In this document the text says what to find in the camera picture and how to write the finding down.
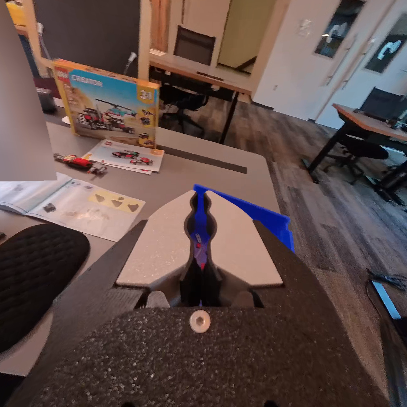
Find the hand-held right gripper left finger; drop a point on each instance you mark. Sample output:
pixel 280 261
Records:
pixel 155 248

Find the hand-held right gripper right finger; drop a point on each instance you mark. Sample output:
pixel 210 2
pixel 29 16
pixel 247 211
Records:
pixel 241 248

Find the blue plastic bin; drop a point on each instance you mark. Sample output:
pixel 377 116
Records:
pixel 267 222

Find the open lego instruction booklet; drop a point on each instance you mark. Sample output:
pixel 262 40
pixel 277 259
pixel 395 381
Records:
pixel 76 210

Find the closed lego instruction booklet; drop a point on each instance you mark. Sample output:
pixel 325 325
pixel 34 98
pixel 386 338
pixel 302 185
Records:
pixel 127 155

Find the small white lego assembly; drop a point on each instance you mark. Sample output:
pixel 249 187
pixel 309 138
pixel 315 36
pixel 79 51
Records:
pixel 98 168

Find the red lego vehicle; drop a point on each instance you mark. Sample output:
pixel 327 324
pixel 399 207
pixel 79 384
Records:
pixel 76 161

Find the yellow lego box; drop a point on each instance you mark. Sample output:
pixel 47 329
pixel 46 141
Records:
pixel 108 105

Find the black mesh pad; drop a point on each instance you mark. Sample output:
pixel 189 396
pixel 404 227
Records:
pixel 38 279

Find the black office chair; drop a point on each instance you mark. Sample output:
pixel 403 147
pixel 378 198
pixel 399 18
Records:
pixel 184 101
pixel 378 149

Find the white round dish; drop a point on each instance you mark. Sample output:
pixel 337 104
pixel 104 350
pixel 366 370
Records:
pixel 66 120

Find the wooden desk with black legs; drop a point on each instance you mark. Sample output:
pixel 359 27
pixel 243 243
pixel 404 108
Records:
pixel 365 122
pixel 203 71

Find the black box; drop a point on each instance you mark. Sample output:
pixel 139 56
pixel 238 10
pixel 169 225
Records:
pixel 47 100

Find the dark chair backrest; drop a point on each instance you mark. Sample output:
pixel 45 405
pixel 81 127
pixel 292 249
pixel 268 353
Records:
pixel 194 46

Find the black wall board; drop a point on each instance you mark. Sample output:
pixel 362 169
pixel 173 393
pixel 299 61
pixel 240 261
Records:
pixel 89 35

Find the framed wall picture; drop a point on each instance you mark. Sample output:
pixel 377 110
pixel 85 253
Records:
pixel 340 28
pixel 388 44

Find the wooden shelf frame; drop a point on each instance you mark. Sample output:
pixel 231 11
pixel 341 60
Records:
pixel 35 35

